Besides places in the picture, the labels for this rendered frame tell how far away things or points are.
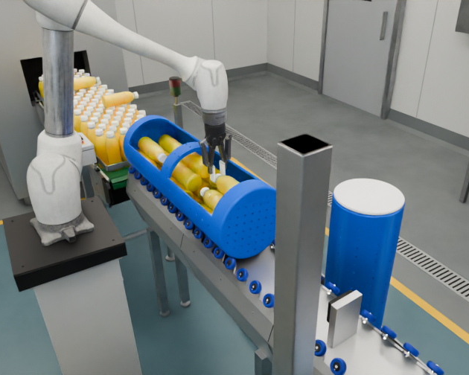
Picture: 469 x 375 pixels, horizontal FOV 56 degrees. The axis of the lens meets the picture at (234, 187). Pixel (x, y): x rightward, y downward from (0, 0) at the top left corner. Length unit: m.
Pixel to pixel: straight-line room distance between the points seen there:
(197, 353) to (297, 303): 1.81
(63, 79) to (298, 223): 1.16
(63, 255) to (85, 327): 0.37
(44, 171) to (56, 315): 0.53
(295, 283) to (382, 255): 1.16
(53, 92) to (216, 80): 0.56
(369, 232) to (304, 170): 1.18
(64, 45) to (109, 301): 0.93
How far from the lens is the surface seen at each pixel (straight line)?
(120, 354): 2.00
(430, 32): 5.11
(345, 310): 1.30
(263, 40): 7.35
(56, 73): 1.65
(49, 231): 1.66
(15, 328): 3.01
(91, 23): 1.44
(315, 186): 0.67
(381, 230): 1.81
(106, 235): 1.63
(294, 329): 0.83
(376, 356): 1.39
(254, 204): 1.50
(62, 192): 1.58
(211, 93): 1.51
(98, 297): 1.76
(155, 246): 2.44
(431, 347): 2.75
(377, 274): 1.95
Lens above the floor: 1.97
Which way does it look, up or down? 30 degrees down
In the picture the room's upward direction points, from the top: 2 degrees counter-clockwise
